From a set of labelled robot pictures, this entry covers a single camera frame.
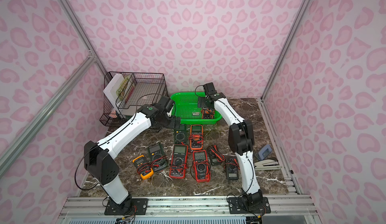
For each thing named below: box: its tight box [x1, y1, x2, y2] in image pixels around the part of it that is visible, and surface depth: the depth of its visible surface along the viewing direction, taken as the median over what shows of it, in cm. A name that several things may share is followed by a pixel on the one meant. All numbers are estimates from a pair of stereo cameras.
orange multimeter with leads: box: [188, 124, 204, 151], surface depth 95 cm
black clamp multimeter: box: [223, 156, 241, 181], surface depth 84 cm
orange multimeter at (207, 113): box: [201, 106, 216, 120], surface depth 108 cm
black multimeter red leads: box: [207, 144, 226, 166], surface depth 89 cm
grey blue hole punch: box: [254, 144, 273, 161], surface depth 90 cm
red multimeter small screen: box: [193, 149, 211, 183], surface depth 83 cm
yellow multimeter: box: [132, 154, 155, 180], surface depth 84 cm
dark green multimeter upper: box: [174, 124, 188, 146], surface depth 98 cm
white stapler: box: [253, 159, 282, 171], surface depth 86 cm
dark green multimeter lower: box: [148, 141, 168, 172], surface depth 88 cm
